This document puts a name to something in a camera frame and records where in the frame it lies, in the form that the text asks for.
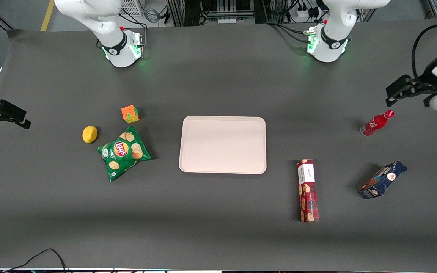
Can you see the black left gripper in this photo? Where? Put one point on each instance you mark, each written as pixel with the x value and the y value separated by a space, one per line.
pixel 425 85

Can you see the red cookie box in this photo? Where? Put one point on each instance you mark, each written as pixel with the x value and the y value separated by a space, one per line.
pixel 308 189

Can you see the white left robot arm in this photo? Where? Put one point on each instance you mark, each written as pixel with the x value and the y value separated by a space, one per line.
pixel 332 45

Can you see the blue cookie box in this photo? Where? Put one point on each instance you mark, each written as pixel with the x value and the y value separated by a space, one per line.
pixel 382 180

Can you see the white vented box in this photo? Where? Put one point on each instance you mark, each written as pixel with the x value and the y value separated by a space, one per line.
pixel 131 7

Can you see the pale pink plastic tray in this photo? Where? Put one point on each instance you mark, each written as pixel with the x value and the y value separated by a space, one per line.
pixel 222 145

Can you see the red cola bottle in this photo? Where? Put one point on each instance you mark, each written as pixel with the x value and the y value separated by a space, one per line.
pixel 376 123

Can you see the yellow lemon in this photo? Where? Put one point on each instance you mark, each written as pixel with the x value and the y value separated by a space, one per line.
pixel 89 134

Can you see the orange green puzzle cube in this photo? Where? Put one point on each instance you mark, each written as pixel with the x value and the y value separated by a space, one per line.
pixel 130 114

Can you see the green Lay's chips bag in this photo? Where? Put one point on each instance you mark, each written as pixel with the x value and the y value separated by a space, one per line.
pixel 124 153

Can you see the white power strip with plugs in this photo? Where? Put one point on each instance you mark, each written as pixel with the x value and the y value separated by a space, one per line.
pixel 300 13

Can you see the aluminium equipment rack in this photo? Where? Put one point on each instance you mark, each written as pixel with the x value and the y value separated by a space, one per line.
pixel 211 9

